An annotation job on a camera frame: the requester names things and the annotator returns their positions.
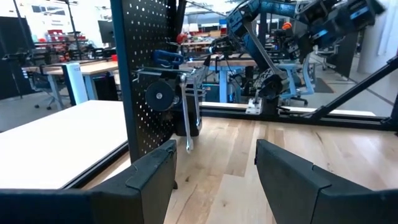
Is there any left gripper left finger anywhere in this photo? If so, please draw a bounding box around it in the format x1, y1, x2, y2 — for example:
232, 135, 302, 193
0, 139, 178, 224

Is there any dark computer monitor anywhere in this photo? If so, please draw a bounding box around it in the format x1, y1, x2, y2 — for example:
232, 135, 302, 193
97, 19, 116, 45

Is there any black rig stand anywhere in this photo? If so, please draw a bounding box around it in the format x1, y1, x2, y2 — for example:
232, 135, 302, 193
63, 0, 80, 52

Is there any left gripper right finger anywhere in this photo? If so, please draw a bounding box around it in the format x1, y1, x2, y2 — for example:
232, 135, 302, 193
254, 138, 398, 224

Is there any black computer tower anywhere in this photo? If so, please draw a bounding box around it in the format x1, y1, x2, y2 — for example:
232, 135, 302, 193
93, 73, 119, 102

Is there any black perforated pegboard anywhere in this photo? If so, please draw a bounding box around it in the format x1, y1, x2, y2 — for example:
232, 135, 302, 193
110, 0, 188, 163

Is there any silver metal base bracket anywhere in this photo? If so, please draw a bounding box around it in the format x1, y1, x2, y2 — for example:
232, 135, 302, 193
245, 97, 264, 116

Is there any white room pillar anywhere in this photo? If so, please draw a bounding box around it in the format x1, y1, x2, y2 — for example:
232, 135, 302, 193
356, 0, 398, 76

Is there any black partition panel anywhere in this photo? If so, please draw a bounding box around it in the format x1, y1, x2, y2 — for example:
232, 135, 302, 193
0, 16, 35, 101

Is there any blue legged workbench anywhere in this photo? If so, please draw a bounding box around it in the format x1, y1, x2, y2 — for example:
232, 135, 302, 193
186, 57, 259, 104

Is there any black aluminium table frame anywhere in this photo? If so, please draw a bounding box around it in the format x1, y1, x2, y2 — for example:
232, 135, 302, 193
60, 55, 398, 191

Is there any beige desk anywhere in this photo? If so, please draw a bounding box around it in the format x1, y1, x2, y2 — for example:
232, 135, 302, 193
0, 99, 129, 190

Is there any long silver combination wrench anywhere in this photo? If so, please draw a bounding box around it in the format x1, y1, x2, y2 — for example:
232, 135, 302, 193
179, 73, 195, 154

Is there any wooden workbench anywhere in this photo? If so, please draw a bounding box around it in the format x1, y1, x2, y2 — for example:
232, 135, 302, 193
22, 60, 119, 101

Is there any double prong peg hook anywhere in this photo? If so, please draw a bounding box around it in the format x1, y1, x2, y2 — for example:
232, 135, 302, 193
132, 65, 200, 82

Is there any light office chair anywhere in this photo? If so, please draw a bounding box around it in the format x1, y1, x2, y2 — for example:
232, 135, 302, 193
277, 57, 317, 107

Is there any dark office chair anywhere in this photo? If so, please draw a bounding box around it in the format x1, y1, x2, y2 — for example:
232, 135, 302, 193
26, 70, 71, 111

